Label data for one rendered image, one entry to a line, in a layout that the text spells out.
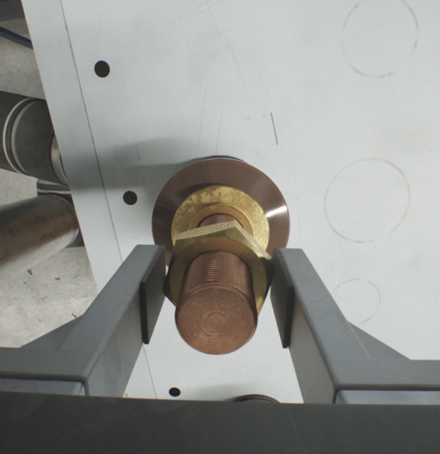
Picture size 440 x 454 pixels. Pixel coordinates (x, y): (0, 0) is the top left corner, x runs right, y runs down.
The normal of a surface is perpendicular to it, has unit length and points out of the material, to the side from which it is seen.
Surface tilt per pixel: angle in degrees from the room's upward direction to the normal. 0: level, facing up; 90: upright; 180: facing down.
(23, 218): 92
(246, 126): 0
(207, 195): 0
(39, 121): 33
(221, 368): 0
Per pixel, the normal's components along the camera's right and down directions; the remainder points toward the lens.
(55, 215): 0.84, -0.51
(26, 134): -0.17, 0.00
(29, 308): -0.02, 0.29
